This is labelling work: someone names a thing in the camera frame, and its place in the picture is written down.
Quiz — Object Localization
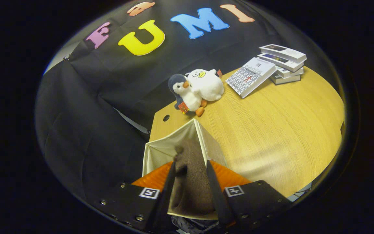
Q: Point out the grey white penguin plush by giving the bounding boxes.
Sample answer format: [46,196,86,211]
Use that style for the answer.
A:
[168,74,207,117]

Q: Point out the white book dark cover picture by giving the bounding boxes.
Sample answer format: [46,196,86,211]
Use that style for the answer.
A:
[259,44,307,64]

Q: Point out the white patterned calendar book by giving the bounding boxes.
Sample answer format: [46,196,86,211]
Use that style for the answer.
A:
[225,57,277,99]

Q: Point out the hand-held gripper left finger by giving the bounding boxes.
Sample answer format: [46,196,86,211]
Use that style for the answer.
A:
[86,162,176,233]

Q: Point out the beige fabric storage box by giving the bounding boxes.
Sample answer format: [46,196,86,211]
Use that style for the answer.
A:
[142,119,228,220]

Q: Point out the thin white book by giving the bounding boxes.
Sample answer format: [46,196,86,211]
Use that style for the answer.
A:
[276,66,305,79]

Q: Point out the white round plush toy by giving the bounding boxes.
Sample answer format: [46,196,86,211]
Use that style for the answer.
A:
[186,69,225,102]

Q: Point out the black backdrop cloth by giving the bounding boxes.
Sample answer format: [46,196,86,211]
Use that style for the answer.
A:
[34,0,337,202]

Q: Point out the grey book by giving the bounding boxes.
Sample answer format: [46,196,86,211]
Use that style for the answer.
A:
[269,74,301,86]

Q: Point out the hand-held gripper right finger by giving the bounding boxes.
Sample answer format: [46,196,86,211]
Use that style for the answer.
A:
[206,160,291,231]

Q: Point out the dark crumpled cloth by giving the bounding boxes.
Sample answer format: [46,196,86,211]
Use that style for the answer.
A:
[171,215,221,234]

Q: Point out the brown shoe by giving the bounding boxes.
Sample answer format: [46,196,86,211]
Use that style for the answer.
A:
[169,139,217,215]

